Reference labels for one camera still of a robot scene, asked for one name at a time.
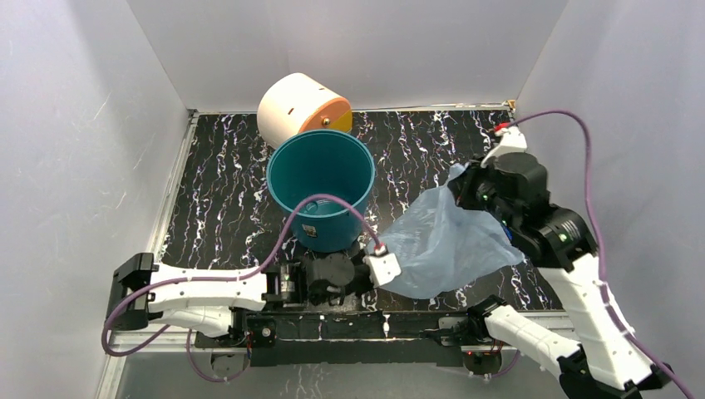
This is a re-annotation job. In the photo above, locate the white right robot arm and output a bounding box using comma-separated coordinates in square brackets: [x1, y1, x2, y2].
[449, 152, 672, 398]

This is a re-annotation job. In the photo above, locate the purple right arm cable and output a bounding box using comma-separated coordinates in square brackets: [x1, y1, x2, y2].
[495, 109, 695, 399]

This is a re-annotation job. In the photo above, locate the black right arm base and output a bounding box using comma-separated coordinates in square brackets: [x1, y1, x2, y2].
[420, 315, 520, 381]

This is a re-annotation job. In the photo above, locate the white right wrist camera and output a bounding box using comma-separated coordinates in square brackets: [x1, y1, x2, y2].
[481, 123, 528, 168]

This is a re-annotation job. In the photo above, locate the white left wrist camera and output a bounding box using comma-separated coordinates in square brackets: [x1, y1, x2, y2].
[363, 244, 402, 288]

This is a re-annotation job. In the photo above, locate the aluminium frame rail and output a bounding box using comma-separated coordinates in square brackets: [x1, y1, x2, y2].
[96, 311, 618, 399]

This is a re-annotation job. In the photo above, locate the round pastel drawer cabinet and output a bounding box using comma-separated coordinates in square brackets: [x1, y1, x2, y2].
[256, 72, 353, 149]

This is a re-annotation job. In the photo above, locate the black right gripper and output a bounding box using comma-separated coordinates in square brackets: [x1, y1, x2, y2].
[446, 153, 520, 231]

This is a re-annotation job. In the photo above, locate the translucent blue plastic bag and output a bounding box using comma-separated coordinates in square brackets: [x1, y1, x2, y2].
[378, 184, 525, 299]

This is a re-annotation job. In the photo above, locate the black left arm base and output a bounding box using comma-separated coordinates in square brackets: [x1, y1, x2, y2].
[193, 310, 277, 378]

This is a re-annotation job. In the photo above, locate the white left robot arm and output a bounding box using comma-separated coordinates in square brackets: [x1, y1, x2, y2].
[106, 253, 376, 346]

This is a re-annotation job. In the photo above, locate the teal plastic trash bin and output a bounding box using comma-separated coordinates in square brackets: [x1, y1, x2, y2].
[266, 130, 376, 253]

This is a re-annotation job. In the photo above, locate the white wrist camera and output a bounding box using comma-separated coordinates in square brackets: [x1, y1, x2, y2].
[481, 123, 528, 168]
[363, 244, 402, 288]

